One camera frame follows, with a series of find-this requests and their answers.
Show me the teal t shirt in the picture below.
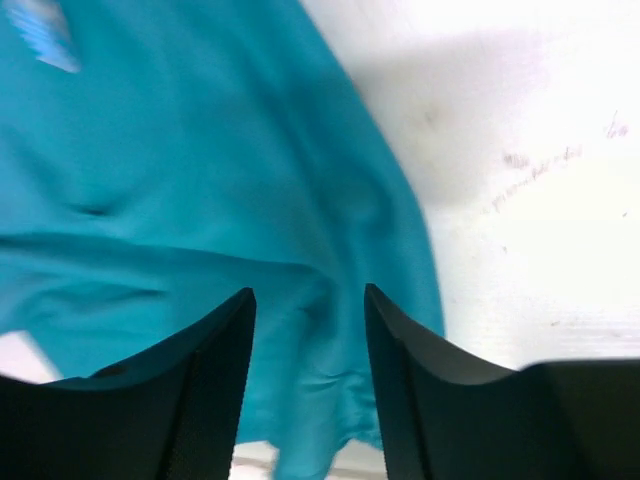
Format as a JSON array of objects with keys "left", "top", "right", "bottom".
[{"left": 1, "top": 1, "right": 443, "bottom": 479}]

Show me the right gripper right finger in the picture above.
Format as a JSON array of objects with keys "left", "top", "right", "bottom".
[{"left": 364, "top": 284, "right": 639, "bottom": 479}]

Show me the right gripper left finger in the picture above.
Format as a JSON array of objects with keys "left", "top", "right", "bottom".
[{"left": 1, "top": 288, "right": 256, "bottom": 480}]

